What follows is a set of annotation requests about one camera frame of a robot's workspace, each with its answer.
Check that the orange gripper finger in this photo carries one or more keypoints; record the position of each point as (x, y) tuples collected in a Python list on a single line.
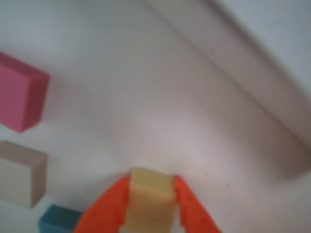
[(107, 213), (192, 213)]

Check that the yellow foam cuboid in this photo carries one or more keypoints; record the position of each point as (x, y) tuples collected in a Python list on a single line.
[(150, 201)]

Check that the blue foam cuboid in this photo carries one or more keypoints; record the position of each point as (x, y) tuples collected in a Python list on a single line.
[(58, 219)]

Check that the beige foam cuboid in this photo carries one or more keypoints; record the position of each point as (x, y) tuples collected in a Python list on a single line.
[(14, 177)]

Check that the pink foam cuboid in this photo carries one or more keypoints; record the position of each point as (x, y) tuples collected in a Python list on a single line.
[(17, 97)]

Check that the white shallow cardboard bin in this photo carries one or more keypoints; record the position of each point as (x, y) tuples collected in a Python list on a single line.
[(267, 72)]

